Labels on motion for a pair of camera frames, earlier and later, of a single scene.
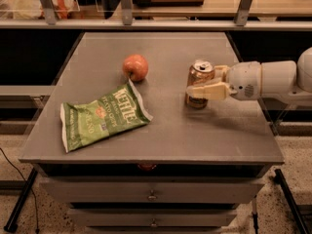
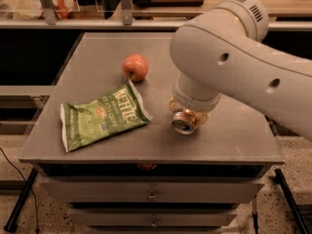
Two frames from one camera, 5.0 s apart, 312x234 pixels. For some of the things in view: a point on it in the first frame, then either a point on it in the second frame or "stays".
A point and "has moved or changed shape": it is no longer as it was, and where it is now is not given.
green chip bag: x=120 y=110 stays
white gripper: x=245 y=79 -> x=194 y=103
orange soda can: x=200 y=72 has moved or changed shape
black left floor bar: x=13 y=221 stays
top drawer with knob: x=151 y=192 stays
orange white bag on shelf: x=62 y=4 stays
